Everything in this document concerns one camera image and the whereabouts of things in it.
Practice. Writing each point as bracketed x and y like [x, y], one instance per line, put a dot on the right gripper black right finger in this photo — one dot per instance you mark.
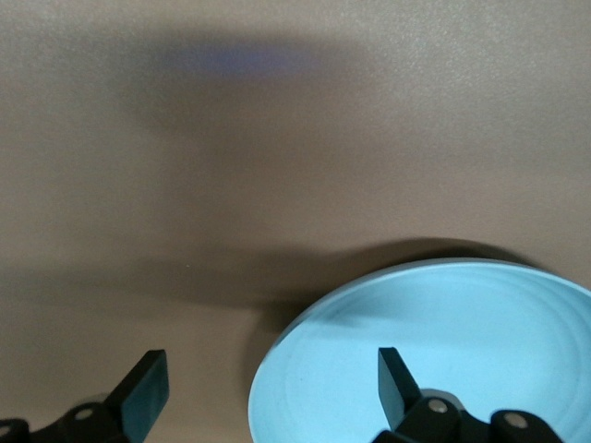
[399, 397]

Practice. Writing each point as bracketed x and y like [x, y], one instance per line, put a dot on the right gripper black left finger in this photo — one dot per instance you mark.
[138, 397]

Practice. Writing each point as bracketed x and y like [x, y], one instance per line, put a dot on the blue shallow plate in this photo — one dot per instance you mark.
[461, 323]

